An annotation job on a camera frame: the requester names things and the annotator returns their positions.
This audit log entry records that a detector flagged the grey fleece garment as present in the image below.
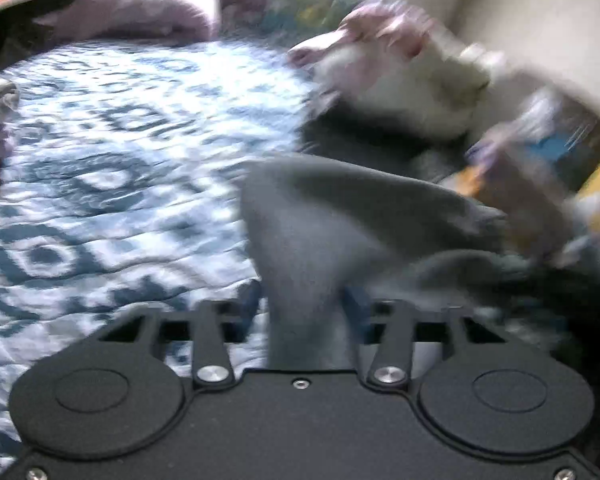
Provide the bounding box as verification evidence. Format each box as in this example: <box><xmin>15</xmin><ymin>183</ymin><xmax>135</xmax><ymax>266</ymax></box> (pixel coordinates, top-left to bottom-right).
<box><xmin>240</xmin><ymin>155</ymin><xmax>528</xmax><ymax>370</ymax></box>

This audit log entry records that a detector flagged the pile of unfolded clothes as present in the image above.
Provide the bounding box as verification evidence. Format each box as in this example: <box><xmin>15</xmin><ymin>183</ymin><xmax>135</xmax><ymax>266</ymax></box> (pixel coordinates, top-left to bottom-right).
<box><xmin>288</xmin><ymin>0</ymin><xmax>600</xmax><ymax>269</ymax></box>

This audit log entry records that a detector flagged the blue white patterned quilt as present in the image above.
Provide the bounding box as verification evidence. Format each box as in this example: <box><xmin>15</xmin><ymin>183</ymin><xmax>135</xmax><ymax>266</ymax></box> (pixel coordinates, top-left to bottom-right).
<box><xmin>0</xmin><ymin>39</ymin><xmax>312</xmax><ymax>473</ymax></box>

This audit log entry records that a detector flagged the colourful patterned headboard strip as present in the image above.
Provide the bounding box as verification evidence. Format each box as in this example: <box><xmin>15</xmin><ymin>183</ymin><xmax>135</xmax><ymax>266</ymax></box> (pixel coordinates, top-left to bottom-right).
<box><xmin>220</xmin><ymin>0</ymin><xmax>358</xmax><ymax>35</ymax></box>

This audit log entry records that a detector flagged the pink pillow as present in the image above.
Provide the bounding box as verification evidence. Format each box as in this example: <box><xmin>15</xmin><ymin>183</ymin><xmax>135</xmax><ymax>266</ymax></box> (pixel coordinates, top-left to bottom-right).
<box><xmin>38</xmin><ymin>0</ymin><xmax>222</xmax><ymax>42</ymax></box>

